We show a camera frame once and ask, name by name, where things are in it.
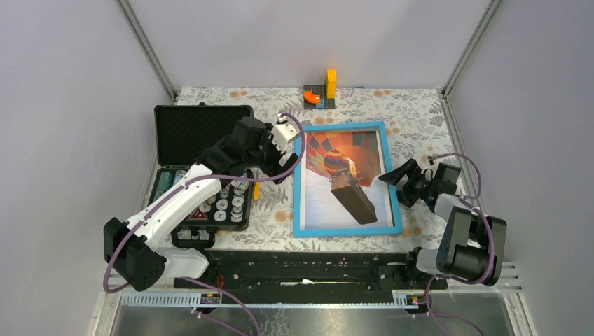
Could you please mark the green poker chip stack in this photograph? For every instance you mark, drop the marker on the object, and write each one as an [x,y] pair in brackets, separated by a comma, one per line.
[164,183]

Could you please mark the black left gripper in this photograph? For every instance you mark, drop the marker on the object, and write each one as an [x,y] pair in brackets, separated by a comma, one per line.
[274,167]

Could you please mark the orange curved toy block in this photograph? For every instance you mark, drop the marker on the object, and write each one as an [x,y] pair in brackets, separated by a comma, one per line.
[310,97]

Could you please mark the grey toy baseplate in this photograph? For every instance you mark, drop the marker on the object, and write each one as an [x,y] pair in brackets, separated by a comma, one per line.
[321,90]

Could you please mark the blue wooden picture frame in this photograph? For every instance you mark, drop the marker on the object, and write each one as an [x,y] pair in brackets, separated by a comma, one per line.
[300,148]

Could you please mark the yellow toy block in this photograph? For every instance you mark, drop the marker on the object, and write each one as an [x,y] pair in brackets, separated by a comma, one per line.
[331,83]

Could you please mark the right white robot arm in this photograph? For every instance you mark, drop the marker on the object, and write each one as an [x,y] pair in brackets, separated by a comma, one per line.
[472,244]

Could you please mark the hot air balloon photo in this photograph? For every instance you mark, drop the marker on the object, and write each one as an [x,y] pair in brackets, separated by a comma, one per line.
[340,189]

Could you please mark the light blue poker chip stack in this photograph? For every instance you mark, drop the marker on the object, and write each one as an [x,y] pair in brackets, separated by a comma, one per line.
[179,174]

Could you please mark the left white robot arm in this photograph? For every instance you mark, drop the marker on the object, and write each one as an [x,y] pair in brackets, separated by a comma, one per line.
[132,249]

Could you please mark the black poker chip case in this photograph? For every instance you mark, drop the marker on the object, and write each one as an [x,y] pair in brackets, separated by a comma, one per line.
[182,133]

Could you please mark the orange thin tool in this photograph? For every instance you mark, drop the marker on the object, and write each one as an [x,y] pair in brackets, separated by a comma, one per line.
[257,192]

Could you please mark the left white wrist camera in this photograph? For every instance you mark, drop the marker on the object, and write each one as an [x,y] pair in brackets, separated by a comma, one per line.
[283,133]

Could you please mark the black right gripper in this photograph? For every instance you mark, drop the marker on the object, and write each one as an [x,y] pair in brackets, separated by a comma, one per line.
[413,171]

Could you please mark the black mounting base rail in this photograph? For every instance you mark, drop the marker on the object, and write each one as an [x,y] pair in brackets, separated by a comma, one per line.
[276,271]

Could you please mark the white slotted cable duct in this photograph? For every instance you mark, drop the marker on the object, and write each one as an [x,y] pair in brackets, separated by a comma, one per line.
[296,298]

